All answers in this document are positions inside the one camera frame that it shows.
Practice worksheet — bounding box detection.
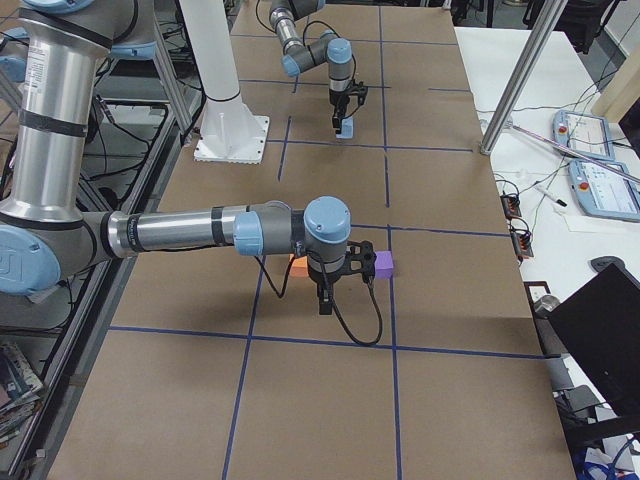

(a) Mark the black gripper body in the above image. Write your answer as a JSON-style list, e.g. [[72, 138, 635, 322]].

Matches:
[[329, 78, 355, 106], [307, 252, 347, 300]]

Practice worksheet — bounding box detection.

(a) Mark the light blue foam block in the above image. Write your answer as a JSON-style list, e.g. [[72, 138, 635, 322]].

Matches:
[[335, 117, 354, 139]]

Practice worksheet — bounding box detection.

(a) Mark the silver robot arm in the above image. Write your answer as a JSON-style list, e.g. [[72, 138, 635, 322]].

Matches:
[[1, 1, 364, 315], [269, 1, 368, 139]]

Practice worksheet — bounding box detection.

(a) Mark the orange foam block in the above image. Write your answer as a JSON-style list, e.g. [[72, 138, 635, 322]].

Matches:
[[290, 256, 308, 278]]

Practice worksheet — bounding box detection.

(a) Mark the purple foam block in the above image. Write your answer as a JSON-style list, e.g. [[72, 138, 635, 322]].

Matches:
[[375, 250, 394, 279]]

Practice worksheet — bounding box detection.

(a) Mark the black marker pen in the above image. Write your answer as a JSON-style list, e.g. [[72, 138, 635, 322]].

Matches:
[[535, 184, 567, 207]]

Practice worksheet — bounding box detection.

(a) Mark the metal cup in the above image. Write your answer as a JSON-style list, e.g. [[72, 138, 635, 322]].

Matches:
[[532, 294, 561, 319]]

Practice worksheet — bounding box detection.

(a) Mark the upper teach pendant tablet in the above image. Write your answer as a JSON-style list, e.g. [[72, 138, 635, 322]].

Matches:
[[553, 110, 616, 161]]

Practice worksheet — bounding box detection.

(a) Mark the teach pendant tablet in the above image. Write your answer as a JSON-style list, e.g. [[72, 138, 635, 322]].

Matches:
[[553, 110, 616, 161], [568, 159, 639, 223]]

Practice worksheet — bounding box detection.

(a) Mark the black computer mouse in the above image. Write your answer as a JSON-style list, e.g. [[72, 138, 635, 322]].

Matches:
[[589, 255, 626, 273]]

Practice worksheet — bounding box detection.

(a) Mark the lower teach pendant tablet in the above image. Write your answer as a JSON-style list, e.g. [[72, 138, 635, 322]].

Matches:
[[568, 159, 639, 223]]

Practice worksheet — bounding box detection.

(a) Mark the black laptop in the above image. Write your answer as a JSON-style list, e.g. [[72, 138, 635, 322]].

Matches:
[[549, 264, 639, 415]]

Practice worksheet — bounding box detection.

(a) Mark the stack of books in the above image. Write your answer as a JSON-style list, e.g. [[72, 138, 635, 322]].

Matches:
[[1, 341, 44, 448]]

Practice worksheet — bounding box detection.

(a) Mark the wrist black camera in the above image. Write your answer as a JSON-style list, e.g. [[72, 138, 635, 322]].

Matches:
[[346, 240, 377, 284], [349, 81, 368, 107]]

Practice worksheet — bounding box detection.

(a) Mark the aluminium frame post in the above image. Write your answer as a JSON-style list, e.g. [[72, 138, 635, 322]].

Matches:
[[479, 0, 568, 155]]

